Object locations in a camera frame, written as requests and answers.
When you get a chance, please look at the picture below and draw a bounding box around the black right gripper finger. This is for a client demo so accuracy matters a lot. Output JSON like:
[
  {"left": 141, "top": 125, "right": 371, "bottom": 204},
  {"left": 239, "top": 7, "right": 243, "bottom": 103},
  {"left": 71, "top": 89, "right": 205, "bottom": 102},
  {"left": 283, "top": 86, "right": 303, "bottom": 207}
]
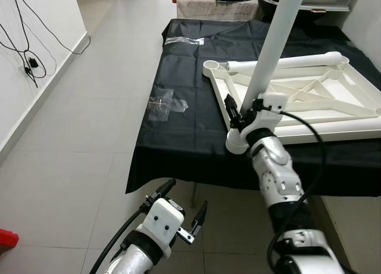
[{"left": 224, "top": 94, "right": 242, "bottom": 130}]

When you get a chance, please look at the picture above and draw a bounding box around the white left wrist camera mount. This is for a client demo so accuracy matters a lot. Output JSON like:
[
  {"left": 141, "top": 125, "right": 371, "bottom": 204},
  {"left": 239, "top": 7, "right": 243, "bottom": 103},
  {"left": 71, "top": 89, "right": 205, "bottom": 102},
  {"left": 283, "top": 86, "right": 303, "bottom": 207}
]
[{"left": 143, "top": 198, "right": 185, "bottom": 246}]

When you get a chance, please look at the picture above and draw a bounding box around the black tablecloth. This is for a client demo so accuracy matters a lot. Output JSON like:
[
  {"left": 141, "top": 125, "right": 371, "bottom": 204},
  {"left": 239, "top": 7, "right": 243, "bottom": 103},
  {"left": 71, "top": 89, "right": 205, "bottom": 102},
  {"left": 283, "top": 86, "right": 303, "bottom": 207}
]
[{"left": 125, "top": 18, "right": 381, "bottom": 197}]

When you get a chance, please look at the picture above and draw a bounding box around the white plastic children table top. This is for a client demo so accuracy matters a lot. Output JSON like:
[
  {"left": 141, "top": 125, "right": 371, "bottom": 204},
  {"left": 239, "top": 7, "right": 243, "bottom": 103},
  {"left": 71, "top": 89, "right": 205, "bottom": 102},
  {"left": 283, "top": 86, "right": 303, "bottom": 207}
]
[{"left": 202, "top": 51, "right": 381, "bottom": 147}]

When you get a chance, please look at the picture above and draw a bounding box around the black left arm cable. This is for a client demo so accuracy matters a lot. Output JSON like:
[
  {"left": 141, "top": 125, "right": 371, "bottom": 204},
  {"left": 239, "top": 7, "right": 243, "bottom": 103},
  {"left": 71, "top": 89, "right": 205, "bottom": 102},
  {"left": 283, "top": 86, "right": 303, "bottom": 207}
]
[{"left": 89, "top": 205, "right": 149, "bottom": 274}]

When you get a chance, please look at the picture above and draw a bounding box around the clear tape strip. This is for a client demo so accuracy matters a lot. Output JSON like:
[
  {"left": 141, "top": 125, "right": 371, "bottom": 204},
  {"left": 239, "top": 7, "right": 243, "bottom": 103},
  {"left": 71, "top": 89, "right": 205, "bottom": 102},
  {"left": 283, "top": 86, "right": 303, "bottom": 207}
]
[{"left": 164, "top": 37, "right": 205, "bottom": 46}]

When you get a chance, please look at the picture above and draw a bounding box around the crumpled clear tape patch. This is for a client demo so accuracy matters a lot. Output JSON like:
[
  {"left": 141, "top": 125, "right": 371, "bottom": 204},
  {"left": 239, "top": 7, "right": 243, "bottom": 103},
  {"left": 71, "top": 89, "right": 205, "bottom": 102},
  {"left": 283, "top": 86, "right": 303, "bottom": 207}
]
[{"left": 147, "top": 88, "right": 188, "bottom": 121}]

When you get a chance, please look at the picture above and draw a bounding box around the red plastic stool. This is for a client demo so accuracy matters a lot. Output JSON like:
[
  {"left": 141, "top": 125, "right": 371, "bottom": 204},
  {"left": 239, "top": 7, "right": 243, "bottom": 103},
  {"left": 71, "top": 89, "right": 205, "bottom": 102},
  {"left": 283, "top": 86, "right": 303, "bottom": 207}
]
[{"left": 0, "top": 228, "right": 20, "bottom": 248}]

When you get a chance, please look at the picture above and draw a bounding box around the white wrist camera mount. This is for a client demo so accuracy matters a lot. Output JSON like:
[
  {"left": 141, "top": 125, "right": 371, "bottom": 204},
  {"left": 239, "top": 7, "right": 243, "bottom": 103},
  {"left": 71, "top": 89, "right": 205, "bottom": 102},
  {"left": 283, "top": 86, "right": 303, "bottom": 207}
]
[
  {"left": 250, "top": 92, "right": 289, "bottom": 129},
  {"left": 143, "top": 198, "right": 185, "bottom": 246}
]

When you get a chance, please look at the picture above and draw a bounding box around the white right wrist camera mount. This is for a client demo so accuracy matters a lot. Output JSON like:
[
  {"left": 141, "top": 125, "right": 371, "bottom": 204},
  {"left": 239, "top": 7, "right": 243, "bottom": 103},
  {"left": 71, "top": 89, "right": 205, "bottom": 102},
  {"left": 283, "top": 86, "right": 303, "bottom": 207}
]
[{"left": 250, "top": 92, "right": 289, "bottom": 129}]

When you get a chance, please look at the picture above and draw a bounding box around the black wall cable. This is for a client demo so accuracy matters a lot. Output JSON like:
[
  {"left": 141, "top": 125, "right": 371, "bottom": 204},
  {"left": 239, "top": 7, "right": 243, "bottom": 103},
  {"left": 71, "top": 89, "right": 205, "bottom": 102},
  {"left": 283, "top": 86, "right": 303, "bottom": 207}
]
[
  {"left": 0, "top": 0, "right": 57, "bottom": 89},
  {"left": 15, "top": 0, "right": 92, "bottom": 54}
]

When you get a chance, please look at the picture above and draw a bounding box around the beige patterned cloth bench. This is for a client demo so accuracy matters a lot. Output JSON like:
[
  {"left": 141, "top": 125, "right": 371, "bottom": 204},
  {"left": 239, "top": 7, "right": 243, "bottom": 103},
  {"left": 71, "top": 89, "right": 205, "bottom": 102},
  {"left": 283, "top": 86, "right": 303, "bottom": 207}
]
[{"left": 173, "top": 0, "right": 263, "bottom": 21}]

